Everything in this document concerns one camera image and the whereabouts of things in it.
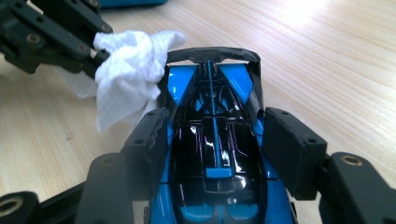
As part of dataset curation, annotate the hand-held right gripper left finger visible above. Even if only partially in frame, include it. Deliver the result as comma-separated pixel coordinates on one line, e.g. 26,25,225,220
74,106,171,224

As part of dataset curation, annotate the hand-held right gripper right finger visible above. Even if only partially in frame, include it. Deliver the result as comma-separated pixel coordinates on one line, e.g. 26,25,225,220
262,106,396,224

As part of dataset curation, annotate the blue wet wipes pack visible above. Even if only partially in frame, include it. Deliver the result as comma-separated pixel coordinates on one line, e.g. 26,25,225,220
99,0,169,8

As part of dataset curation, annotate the white wet wipe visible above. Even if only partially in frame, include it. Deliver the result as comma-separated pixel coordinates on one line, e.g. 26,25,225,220
62,30,187,133

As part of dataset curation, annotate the blue toy car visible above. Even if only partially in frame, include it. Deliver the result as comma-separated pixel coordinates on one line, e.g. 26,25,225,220
144,46,300,224

